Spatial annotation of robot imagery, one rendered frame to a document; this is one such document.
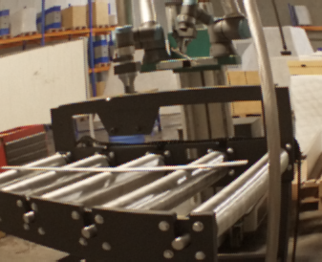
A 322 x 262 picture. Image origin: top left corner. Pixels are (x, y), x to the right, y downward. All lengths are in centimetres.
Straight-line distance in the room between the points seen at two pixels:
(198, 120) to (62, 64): 393
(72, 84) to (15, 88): 108
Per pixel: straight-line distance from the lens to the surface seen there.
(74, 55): 709
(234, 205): 134
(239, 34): 290
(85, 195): 171
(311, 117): 545
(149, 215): 120
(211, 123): 333
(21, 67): 672
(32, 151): 433
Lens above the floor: 127
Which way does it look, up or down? 7 degrees down
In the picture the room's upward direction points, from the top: 7 degrees counter-clockwise
